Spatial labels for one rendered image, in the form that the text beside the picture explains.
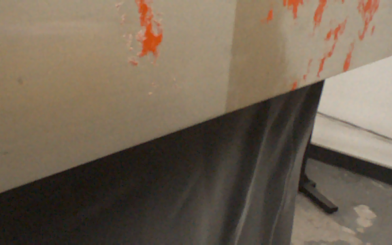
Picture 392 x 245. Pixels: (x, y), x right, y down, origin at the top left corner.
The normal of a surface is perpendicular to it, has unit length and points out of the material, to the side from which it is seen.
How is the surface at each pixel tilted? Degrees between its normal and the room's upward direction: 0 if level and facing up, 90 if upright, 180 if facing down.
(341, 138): 90
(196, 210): 91
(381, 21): 90
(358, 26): 90
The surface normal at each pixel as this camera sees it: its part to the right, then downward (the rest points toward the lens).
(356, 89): -0.64, 0.22
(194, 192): 0.80, 0.23
